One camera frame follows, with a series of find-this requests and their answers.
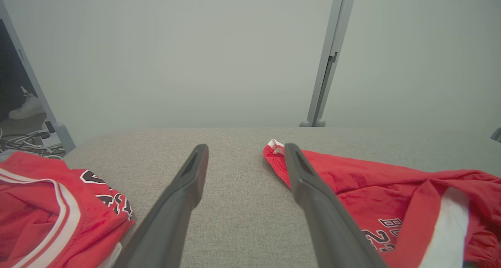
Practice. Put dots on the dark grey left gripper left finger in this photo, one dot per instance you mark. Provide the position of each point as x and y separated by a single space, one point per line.
168 217

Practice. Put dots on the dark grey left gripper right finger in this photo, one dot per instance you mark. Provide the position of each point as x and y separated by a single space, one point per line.
325 221

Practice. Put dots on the red shorts with white trim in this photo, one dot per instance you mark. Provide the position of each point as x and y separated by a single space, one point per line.
372 189

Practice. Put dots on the red and white basketball jersey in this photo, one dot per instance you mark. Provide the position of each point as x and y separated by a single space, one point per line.
31 209

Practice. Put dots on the grey fabric sofa cushion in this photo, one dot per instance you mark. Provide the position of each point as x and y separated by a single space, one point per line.
242 205

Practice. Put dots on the white sneaker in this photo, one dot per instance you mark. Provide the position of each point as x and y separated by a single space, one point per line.
27 109

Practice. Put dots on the grey partition post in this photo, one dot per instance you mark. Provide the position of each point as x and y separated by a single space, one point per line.
330 45

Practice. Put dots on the small grey metal bracket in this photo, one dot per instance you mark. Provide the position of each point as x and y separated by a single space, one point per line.
497 135

